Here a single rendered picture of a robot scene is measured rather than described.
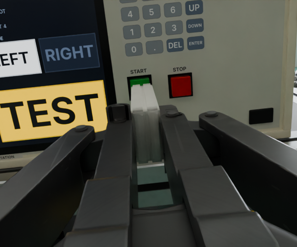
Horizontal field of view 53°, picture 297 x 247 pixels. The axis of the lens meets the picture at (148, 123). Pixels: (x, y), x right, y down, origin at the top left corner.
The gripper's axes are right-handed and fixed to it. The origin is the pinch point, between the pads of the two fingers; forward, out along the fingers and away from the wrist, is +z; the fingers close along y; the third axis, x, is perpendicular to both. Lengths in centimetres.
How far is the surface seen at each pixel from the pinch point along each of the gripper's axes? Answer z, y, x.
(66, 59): 9.6, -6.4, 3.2
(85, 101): 9.5, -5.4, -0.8
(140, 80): 9.0, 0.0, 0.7
